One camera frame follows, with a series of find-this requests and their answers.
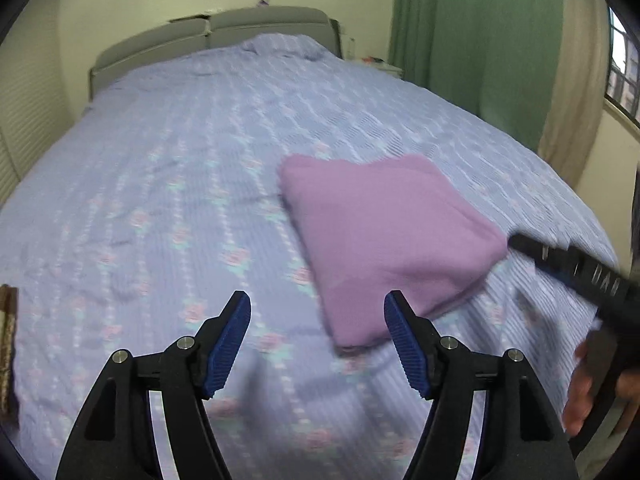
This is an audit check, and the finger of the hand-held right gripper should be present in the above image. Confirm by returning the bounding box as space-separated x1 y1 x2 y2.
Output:
507 232 601 297

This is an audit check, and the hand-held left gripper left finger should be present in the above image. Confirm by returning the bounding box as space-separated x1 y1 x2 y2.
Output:
55 290 252 480

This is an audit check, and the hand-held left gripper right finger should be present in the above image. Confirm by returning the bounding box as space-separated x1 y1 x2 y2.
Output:
383 290 580 480

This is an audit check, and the purple sweater with green stripes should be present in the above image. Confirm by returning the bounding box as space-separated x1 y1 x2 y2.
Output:
277 154 512 353

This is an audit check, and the person's right hand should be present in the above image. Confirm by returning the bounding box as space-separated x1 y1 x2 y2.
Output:
563 339 640 437

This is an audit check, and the beige curtain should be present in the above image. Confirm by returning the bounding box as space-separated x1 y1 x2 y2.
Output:
537 0 609 187

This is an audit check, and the bed with blue floral cover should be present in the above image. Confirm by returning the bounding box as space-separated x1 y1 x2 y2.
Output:
0 34 623 480

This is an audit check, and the brown patterned object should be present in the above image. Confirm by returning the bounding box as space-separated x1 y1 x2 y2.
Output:
0 284 22 423

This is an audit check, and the green curtain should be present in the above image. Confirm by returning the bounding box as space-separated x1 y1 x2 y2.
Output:
389 0 563 152

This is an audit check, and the white nightstand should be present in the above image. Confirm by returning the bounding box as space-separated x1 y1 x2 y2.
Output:
345 57 404 79

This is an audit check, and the grey padded headboard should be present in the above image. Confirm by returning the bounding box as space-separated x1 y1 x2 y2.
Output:
89 6 344 102

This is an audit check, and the window with dark frame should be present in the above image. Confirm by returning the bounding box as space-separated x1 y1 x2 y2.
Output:
602 4 640 127

